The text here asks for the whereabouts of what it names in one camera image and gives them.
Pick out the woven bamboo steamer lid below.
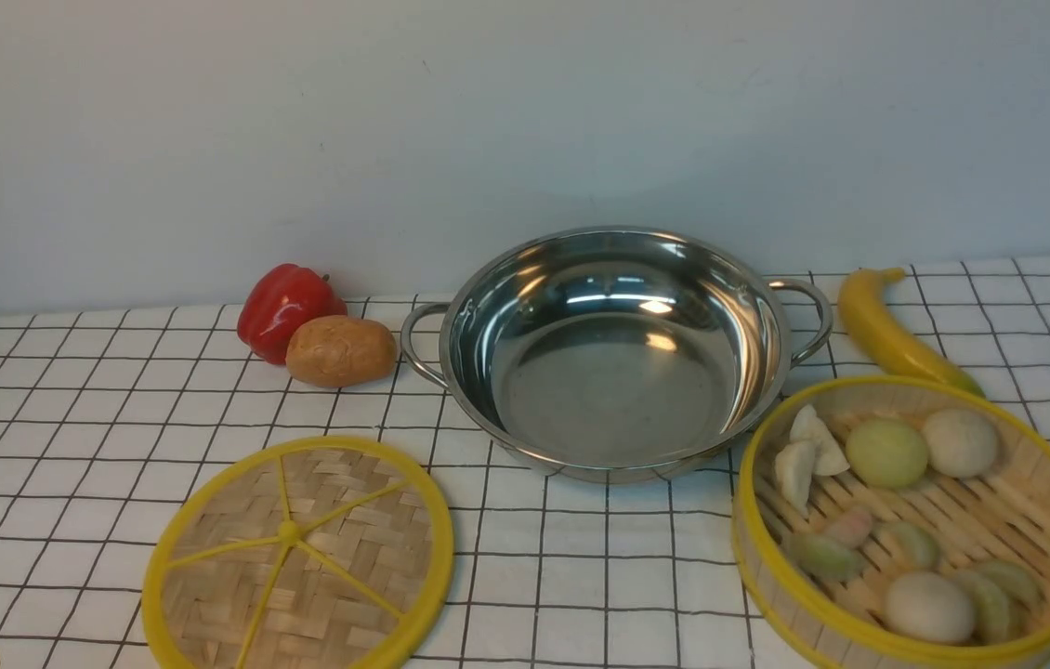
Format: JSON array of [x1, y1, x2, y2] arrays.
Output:
[[141, 436, 454, 668]]

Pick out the bamboo steamer basket yellow rim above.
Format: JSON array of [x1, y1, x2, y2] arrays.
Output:
[[730, 375, 1050, 668]]

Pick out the brown potato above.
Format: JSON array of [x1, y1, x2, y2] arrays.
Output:
[[284, 316, 399, 388]]

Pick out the red bell pepper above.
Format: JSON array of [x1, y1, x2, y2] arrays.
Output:
[[236, 263, 349, 367]]

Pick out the white dumpling lower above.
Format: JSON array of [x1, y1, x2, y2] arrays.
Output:
[[774, 440, 818, 519]]

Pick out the white dumpling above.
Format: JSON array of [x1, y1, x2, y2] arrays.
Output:
[[790, 405, 849, 476], [774, 440, 818, 519]]

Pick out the green dumpling left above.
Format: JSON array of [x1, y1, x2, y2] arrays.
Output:
[[781, 534, 869, 582]]

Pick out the green dumpling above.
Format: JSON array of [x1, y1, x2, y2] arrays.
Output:
[[950, 569, 1021, 645], [974, 559, 1043, 609], [781, 534, 869, 582], [876, 520, 940, 571]]

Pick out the white dumpling upper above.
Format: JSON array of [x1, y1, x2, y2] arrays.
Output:
[[790, 405, 849, 476]]

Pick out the pink dumpling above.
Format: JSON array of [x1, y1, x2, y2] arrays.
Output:
[[823, 505, 877, 550]]

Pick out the pale green round bun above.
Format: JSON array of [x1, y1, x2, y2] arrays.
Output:
[[845, 418, 929, 490]]

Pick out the green dumpling middle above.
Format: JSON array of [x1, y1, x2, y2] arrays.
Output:
[[876, 520, 940, 571]]

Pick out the yellow banana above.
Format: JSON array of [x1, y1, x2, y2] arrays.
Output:
[[836, 268, 985, 398]]

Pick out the white round bun front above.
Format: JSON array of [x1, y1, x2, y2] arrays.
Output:
[[883, 571, 977, 645]]

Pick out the white round bun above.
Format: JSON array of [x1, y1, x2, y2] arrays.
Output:
[[921, 407, 1000, 479], [883, 571, 977, 645]]

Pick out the green dumpling right front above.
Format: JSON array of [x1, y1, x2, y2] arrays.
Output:
[[950, 569, 1021, 645]]

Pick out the green dumpling far right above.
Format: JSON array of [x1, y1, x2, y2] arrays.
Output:
[[974, 559, 1043, 609]]

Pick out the stainless steel two-handled pot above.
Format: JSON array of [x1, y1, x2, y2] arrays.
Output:
[[400, 226, 834, 484]]

